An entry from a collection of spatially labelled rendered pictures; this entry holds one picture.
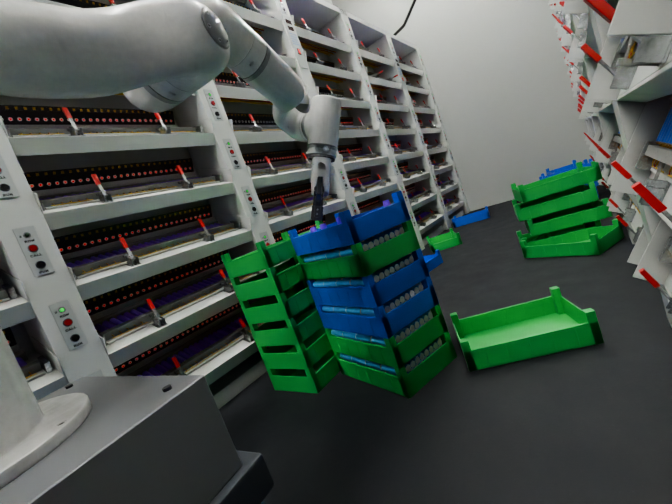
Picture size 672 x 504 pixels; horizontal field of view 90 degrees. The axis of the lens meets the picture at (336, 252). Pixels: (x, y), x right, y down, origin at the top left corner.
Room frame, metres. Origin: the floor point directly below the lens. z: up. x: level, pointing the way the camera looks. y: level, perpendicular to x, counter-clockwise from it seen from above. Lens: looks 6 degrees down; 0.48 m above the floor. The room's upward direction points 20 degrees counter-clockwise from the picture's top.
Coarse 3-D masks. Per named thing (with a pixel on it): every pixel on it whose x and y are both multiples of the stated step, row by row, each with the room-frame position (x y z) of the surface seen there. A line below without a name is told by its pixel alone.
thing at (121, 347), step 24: (192, 264) 1.29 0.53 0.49; (216, 264) 1.38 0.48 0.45; (120, 288) 1.09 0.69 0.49; (144, 288) 1.15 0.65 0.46; (168, 288) 1.21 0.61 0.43; (192, 288) 1.23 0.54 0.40; (216, 288) 1.24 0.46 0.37; (96, 312) 1.03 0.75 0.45; (120, 312) 1.06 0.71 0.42; (144, 312) 1.07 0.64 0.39; (168, 312) 1.07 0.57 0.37; (192, 312) 1.08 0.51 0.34; (216, 312) 1.15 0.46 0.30; (120, 336) 0.95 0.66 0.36; (144, 336) 0.96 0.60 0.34; (168, 336) 1.02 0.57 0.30; (120, 360) 0.91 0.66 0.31
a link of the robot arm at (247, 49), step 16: (208, 0) 0.65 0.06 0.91; (224, 16) 0.66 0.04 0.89; (240, 32) 0.69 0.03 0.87; (240, 48) 0.70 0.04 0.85; (256, 48) 0.72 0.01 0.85; (240, 64) 0.73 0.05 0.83; (256, 64) 0.74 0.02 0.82; (128, 96) 0.60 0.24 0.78; (144, 96) 0.59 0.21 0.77; (160, 96) 0.59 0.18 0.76
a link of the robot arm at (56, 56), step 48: (0, 0) 0.37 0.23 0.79; (144, 0) 0.49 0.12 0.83; (192, 0) 0.52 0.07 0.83; (0, 48) 0.35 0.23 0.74; (48, 48) 0.39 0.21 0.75; (96, 48) 0.44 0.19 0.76; (144, 48) 0.48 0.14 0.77; (192, 48) 0.50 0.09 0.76; (48, 96) 0.42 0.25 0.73; (96, 96) 0.47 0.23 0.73
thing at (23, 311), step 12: (12, 276) 0.83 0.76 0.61; (0, 288) 0.89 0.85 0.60; (12, 288) 0.82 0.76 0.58; (24, 288) 0.80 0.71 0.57; (12, 300) 0.81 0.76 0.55; (24, 300) 0.81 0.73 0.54; (0, 312) 0.77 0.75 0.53; (12, 312) 0.78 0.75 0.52; (24, 312) 0.80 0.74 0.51; (0, 324) 0.77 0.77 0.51; (12, 324) 0.78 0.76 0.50
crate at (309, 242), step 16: (400, 192) 0.87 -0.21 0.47; (384, 208) 0.83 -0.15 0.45; (400, 208) 0.86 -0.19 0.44; (336, 224) 1.11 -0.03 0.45; (352, 224) 0.77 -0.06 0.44; (368, 224) 0.80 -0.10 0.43; (384, 224) 0.83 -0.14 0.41; (304, 240) 0.95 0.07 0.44; (320, 240) 0.88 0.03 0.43; (336, 240) 0.82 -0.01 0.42; (352, 240) 0.77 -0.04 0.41
